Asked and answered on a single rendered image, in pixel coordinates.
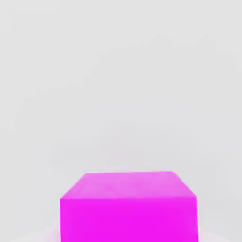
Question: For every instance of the small magenta cube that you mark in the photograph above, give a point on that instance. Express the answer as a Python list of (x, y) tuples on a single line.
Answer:
[(128, 217)]

